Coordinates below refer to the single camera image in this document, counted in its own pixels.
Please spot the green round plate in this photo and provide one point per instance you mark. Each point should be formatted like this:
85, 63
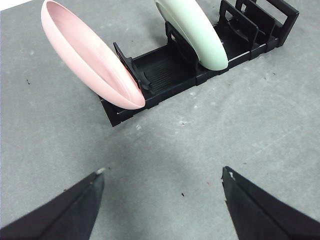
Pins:
197, 32

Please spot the pink round plate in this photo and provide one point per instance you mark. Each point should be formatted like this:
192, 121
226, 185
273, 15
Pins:
82, 55

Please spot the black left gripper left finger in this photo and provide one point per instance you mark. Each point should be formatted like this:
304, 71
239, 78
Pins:
62, 217

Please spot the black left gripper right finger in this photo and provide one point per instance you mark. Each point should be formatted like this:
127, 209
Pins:
262, 217

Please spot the black plastic dish rack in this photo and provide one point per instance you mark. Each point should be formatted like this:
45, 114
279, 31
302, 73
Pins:
170, 65

